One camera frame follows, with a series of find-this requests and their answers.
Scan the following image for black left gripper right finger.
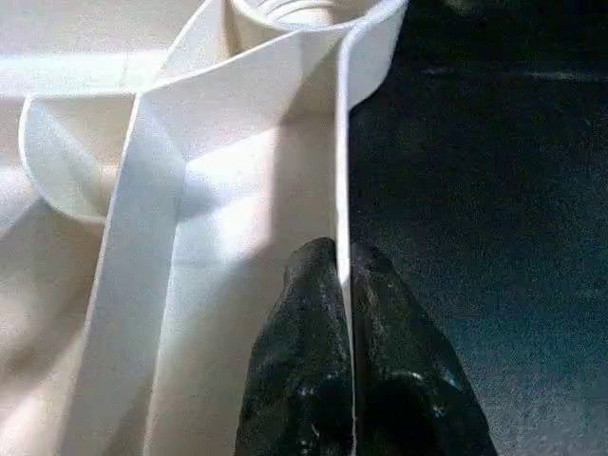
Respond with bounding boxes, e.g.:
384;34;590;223
350;240;499;456

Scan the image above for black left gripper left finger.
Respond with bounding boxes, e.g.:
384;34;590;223
239;236;356;456

